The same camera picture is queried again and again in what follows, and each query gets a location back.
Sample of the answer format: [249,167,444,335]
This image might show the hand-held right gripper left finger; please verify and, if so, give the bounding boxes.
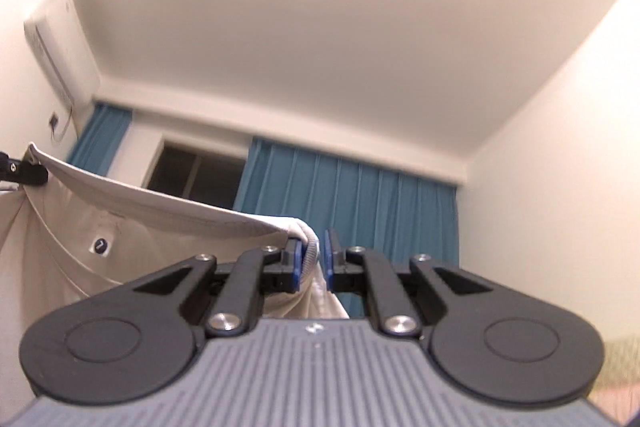
[132,239,304,339]

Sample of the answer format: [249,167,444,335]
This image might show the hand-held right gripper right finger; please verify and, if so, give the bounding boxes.
[324,228,496,338]

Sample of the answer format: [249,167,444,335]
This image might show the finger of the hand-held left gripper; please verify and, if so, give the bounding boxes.
[0,151,49,188]

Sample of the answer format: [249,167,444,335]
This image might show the beige pants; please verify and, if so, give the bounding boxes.
[0,142,351,348]

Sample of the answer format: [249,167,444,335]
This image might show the wide blue curtain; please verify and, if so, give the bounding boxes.
[232,136,461,320]

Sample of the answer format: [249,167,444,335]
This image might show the narrow blue curtain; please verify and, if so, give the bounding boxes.
[66,103,133,180]

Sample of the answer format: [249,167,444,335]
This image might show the dark window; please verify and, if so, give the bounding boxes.
[142,139,248,210]

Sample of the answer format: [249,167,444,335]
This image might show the pastel bed sheet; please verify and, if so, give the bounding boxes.
[590,334,640,425]

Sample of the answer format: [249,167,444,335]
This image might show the white power cable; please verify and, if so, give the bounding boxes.
[50,104,77,142]

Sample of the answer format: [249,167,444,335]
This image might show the white wall air conditioner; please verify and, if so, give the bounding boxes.
[23,0,101,108]

